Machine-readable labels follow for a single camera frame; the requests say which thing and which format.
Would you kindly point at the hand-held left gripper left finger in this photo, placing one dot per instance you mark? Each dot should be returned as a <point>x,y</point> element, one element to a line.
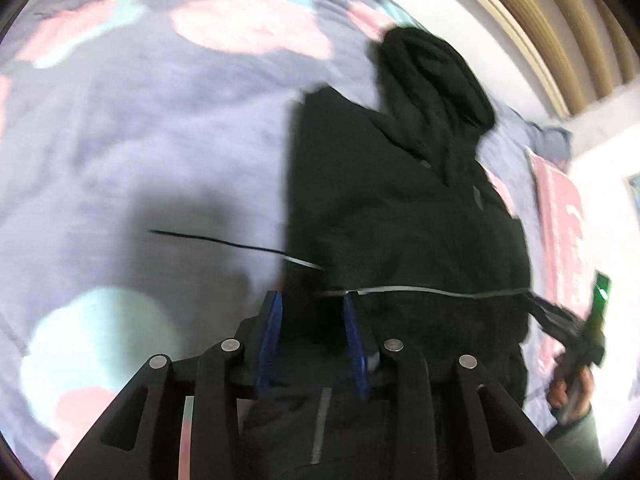
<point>270,340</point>

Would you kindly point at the wooden headboard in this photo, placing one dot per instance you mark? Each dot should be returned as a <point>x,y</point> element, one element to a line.
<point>575,20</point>

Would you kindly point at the person's right forearm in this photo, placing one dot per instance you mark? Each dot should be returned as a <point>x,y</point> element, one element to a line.
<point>580,442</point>

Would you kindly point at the black jacket grey piping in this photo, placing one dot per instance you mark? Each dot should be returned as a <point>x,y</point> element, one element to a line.
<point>400,220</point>

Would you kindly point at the grey pillow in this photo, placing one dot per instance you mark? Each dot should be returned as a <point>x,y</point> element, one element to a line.
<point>550,142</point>

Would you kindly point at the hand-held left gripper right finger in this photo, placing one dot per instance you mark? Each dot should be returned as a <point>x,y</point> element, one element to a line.
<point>355,350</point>

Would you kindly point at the grey floral bed blanket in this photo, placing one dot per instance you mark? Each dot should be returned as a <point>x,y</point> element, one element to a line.
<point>150,135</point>

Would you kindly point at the pink patterned blanket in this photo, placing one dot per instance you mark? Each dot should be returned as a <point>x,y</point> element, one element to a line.
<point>560,220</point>

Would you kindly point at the person's right hand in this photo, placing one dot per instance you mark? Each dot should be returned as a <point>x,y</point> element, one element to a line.
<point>559,392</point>

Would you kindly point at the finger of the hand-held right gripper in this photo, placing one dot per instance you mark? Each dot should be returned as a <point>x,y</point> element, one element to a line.
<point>552,316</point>

